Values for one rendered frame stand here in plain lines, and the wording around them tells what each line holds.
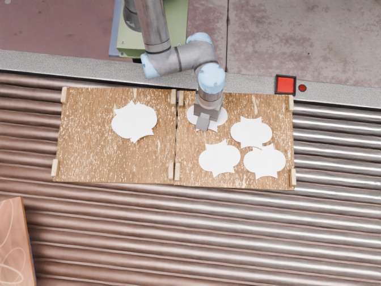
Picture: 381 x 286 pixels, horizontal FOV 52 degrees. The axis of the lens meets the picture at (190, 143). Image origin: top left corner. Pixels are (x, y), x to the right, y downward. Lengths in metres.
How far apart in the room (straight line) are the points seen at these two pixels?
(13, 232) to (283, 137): 0.93
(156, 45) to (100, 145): 0.45
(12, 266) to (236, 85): 0.95
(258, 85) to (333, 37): 1.39
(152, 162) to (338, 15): 1.93
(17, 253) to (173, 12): 1.01
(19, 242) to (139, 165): 0.44
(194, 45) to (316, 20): 1.76
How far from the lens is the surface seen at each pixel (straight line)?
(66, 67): 1.57
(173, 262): 1.32
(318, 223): 1.40
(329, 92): 1.55
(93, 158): 1.39
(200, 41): 1.18
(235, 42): 2.65
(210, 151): 1.35
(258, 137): 1.38
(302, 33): 2.77
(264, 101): 1.45
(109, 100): 1.45
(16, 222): 1.31
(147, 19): 1.10
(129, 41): 1.54
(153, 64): 1.15
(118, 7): 1.72
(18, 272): 1.30
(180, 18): 1.58
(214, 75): 1.11
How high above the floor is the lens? 2.24
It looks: 73 degrees down
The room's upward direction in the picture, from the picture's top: 1 degrees clockwise
